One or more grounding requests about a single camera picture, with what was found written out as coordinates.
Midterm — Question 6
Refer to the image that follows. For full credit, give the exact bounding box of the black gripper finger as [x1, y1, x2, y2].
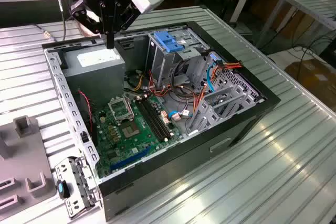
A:
[110, 0, 140, 49]
[69, 0, 111, 49]

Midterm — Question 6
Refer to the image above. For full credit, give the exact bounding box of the orange red power wire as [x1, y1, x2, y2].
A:
[212, 60, 244, 78]

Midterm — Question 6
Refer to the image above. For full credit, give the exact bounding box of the grey metal disk bay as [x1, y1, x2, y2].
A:
[185, 66, 265, 135]

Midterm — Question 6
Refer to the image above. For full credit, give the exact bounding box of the blue plastic drive latch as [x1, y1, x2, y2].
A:
[154, 31, 184, 54]

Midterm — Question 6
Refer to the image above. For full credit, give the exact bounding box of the grey optical drive cage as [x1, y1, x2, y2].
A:
[145, 26, 211, 90]

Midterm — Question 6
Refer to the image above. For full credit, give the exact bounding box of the grey power supply unit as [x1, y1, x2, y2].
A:
[60, 43, 126, 109]

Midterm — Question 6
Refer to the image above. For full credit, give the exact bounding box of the metal socket cover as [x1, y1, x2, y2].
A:
[108, 97, 135, 124]

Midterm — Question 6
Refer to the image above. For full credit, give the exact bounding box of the black RAM slot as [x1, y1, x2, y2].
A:
[139, 98, 168, 142]
[143, 96, 171, 140]
[146, 94, 174, 137]
[135, 99, 165, 143]

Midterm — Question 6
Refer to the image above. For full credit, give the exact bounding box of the CPU socket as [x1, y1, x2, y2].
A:
[119, 120, 141, 140]

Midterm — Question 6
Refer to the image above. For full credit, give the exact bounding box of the green motherboard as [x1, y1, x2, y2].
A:
[91, 94, 184, 179]

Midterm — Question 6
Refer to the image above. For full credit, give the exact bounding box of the blue expansion slot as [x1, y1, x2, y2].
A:
[109, 145, 153, 172]

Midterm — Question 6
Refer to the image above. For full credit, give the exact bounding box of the grey parts rack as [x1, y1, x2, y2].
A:
[0, 115, 57, 214]

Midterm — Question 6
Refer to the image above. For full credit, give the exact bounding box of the black open PC case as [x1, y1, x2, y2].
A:
[41, 20, 281, 222]

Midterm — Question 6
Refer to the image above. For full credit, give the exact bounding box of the metal slat side table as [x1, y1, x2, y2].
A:
[256, 0, 336, 49]

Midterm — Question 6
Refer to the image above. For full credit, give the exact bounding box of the brown cardboard box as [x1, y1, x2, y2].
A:
[285, 60, 336, 99]

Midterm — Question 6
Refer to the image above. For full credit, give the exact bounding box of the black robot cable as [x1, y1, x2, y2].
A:
[51, 0, 66, 42]

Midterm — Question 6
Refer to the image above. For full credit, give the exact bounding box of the black cable with metal connector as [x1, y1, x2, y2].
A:
[34, 23, 53, 39]

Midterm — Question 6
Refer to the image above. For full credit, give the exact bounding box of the yellow black wire bundle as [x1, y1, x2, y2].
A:
[130, 73, 145, 91]

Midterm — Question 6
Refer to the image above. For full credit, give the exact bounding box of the red black fan wire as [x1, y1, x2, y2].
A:
[77, 89, 94, 133]

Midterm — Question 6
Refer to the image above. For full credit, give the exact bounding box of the orange red wire bundle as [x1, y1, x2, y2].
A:
[148, 69, 208, 114]

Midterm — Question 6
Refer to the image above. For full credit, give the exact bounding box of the long blue data wire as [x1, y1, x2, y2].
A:
[206, 52, 220, 93]

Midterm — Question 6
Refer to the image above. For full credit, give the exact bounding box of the short blue data wire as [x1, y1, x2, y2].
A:
[167, 110, 190, 122]

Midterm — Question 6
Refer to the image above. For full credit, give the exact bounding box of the metal expansion bracket plate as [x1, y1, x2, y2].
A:
[54, 155, 103, 219]

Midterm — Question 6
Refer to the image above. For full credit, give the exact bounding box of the black blue bracket latch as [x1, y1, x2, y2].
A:
[56, 180, 71, 199]

